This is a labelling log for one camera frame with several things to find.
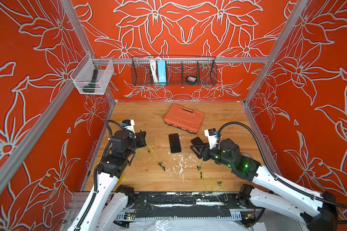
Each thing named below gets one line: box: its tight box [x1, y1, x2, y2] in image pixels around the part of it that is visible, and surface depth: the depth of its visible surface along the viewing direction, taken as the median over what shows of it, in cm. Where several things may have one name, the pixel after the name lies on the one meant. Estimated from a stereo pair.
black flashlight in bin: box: [82, 68, 99, 93], surface depth 84 cm
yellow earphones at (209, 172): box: [193, 160, 229, 206], surface depth 79 cm
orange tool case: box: [163, 103, 205, 135], surface depth 106 cm
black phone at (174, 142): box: [168, 133, 182, 154], surface depth 95 cm
